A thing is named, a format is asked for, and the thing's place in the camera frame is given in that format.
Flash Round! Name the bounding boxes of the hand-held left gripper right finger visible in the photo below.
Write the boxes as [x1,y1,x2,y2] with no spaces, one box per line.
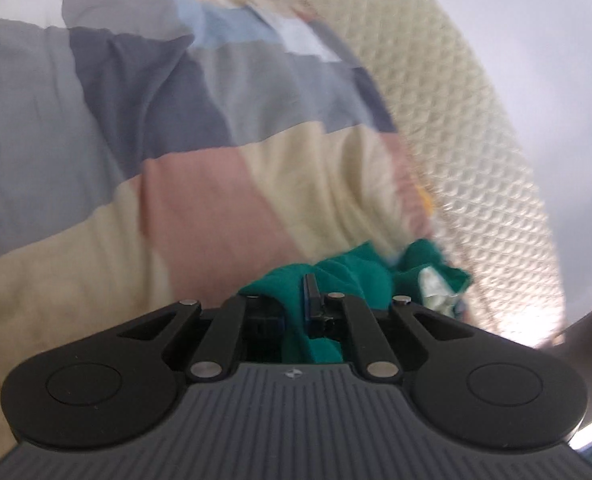
[301,272,478,382]

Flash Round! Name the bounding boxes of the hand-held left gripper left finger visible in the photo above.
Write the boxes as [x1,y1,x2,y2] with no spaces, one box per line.
[116,294,284,382]

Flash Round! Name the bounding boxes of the green hoodie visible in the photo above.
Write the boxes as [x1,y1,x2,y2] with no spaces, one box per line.
[238,239,472,366]

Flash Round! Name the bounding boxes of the patchwork quilt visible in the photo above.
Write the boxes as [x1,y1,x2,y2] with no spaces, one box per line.
[0,0,437,461]

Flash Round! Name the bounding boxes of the quilted cream headboard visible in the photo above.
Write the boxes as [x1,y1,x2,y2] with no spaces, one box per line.
[296,0,567,351]

